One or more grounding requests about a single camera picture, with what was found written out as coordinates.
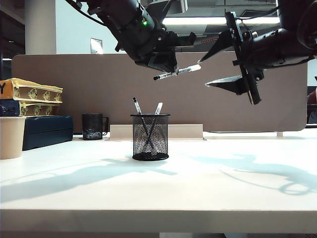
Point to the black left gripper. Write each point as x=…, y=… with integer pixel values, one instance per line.
x=161, y=42

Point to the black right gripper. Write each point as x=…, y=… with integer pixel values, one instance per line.
x=250, y=57

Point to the clear black gel pen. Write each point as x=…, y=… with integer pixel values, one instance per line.
x=190, y=68

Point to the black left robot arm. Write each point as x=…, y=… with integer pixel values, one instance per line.
x=123, y=22

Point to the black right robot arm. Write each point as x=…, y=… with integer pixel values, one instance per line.
x=284, y=42

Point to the clear capped gel pen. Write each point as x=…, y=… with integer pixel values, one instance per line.
x=159, y=108

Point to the black capped gel pen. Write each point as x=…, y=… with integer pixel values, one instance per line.
x=137, y=105

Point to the black mesh pen container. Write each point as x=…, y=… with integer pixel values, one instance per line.
x=141, y=148

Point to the red ceiling light strip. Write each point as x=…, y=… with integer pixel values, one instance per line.
x=210, y=40

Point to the long white ceiling light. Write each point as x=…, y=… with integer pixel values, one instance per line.
x=198, y=21

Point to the brown desk divider panel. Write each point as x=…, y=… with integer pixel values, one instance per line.
x=99, y=86

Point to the person in red shirt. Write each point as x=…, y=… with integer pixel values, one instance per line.
x=314, y=96

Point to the black mug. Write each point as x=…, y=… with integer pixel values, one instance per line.
x=91, y=126

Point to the white round column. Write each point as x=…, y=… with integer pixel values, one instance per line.
x=39, y=27

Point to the dark blue box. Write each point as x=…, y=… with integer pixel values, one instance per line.
x=47, y=131

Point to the yellow patterned box stack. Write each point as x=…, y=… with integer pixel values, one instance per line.
x=10, y=90

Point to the beige paper cup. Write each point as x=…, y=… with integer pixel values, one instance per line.
x=11, y=138

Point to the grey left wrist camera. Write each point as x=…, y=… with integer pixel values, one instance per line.
x=173, y=6

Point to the silver wall sign plate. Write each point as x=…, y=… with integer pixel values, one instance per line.
x=96, y=45

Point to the white divider bracket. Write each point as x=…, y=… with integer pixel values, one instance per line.
x=279, y=135

